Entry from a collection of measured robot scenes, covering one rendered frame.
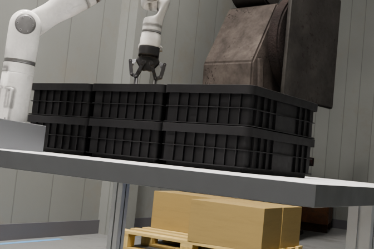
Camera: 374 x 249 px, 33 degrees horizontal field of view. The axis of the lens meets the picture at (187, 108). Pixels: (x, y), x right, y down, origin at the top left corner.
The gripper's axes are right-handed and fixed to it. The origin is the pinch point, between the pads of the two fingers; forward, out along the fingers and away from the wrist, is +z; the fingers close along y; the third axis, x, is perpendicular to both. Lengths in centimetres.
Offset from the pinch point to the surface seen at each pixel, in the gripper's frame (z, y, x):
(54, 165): 31, -12, -88
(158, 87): 5.8, 6.5, -44.2
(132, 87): 5.9, -1.6, -37.8
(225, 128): 16, 26, -59
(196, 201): 49, 34, 233
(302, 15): -131, 120, 361
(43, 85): 5.6, -33.1, -12.7
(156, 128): 17.5, 7.3, -44.2
